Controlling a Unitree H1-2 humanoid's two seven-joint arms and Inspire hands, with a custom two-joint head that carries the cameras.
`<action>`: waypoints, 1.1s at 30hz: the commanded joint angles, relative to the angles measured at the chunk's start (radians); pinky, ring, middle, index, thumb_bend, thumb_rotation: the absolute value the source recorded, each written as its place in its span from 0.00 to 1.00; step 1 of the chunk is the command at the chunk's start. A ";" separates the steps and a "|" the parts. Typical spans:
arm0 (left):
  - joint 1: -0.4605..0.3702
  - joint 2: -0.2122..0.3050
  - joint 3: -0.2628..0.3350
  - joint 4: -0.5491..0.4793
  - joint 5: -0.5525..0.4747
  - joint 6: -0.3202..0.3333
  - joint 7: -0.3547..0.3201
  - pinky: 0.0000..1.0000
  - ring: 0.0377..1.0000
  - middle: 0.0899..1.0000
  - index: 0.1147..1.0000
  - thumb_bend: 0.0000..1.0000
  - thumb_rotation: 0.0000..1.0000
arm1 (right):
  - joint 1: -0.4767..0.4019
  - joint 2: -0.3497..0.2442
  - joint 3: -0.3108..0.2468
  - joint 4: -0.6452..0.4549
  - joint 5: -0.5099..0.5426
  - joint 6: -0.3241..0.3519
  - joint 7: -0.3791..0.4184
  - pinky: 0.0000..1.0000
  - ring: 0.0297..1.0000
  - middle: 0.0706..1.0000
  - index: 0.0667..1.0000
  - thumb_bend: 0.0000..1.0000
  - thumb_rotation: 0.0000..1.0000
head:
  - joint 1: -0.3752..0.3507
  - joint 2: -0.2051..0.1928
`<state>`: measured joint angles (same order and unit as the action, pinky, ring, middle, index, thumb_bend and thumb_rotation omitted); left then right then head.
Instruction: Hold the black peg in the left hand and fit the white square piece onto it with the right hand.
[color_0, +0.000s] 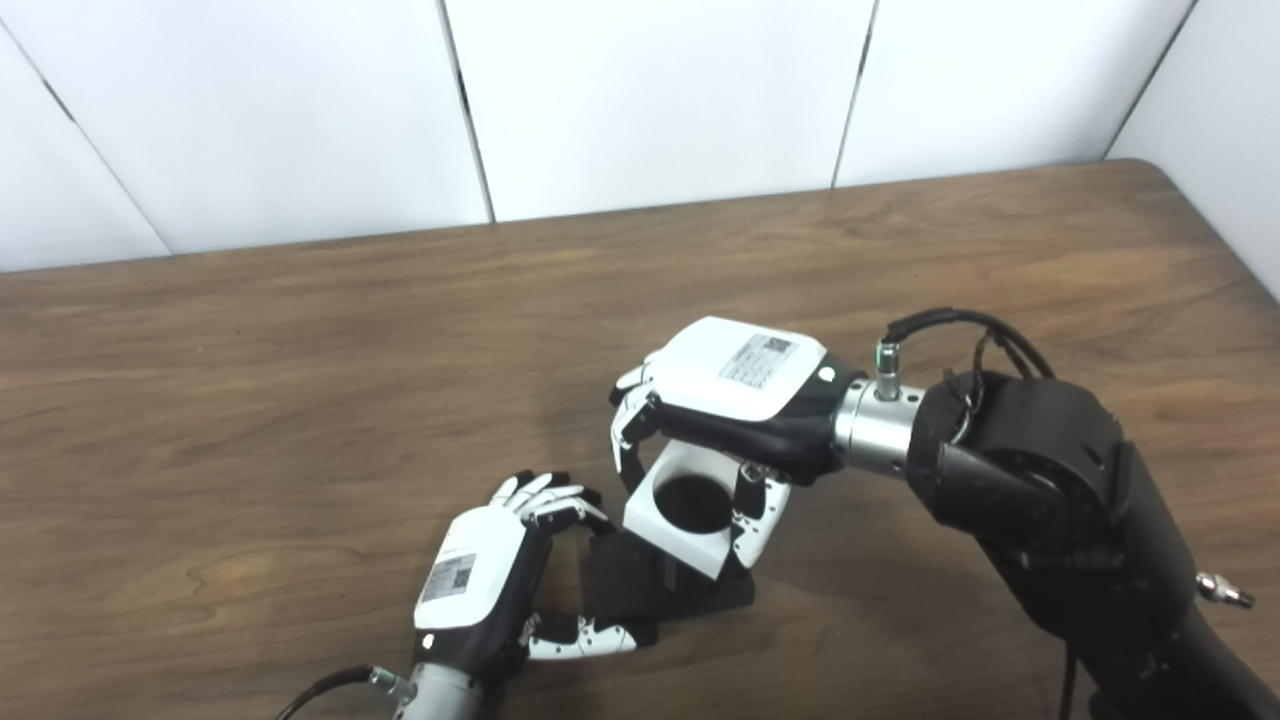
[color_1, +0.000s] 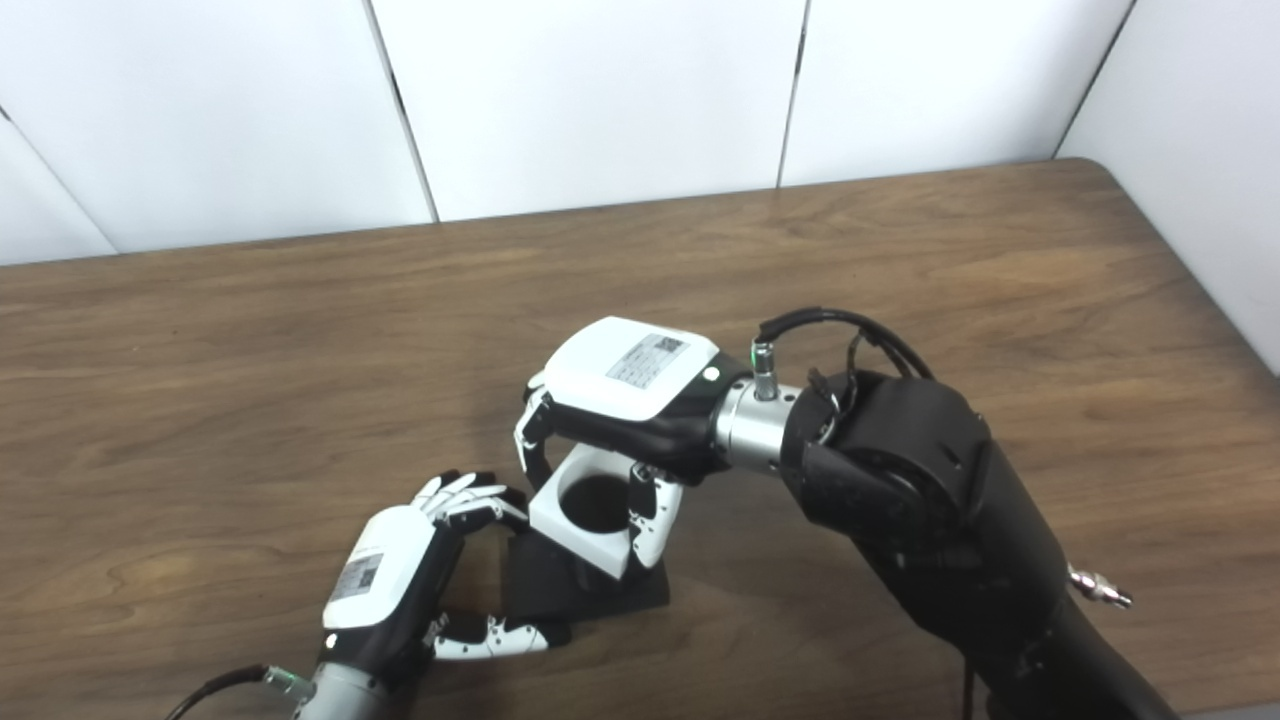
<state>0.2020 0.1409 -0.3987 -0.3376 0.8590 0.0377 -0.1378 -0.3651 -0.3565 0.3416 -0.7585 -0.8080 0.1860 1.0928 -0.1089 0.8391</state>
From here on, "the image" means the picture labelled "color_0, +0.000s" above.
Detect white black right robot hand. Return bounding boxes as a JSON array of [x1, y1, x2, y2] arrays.
[[610, 316, 866, 571]]

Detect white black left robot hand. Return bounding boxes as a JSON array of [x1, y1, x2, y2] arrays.
[[413, 470, 661, 691]]

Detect black peg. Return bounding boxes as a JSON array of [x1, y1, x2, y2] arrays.
[[585, 478, 757, 626]]

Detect white square piece with hole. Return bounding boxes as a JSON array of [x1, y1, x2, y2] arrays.
[[622, 440, 791, 581]]

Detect silver metal plug connector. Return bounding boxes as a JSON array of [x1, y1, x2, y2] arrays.
[[1197, 571, 1256, 609]]

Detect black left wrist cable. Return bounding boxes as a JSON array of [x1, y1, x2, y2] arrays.
[[272, 665, 417, 720]]

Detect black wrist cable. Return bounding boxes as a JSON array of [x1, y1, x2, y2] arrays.
[[876, 307, 1079, 720], [272, 665, 417, 720]]

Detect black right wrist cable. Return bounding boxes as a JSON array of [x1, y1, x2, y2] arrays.
[[876, 307, 1079, 720]]

